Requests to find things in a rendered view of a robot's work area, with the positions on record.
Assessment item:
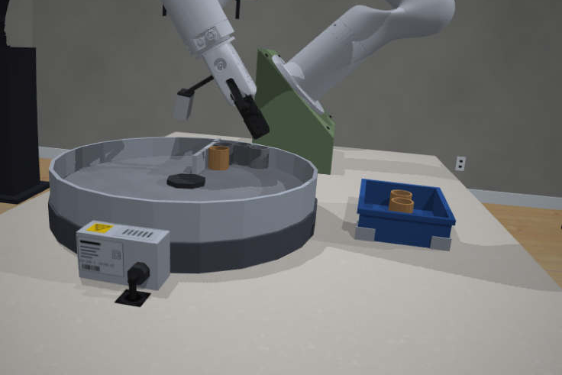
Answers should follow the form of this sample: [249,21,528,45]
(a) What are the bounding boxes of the bronze bushing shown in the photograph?
[390,198,414,213]
[388,190,412,211]
[208,146,230,170]

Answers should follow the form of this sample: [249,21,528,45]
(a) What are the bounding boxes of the blue open-top crate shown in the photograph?
[354,179,456,251]

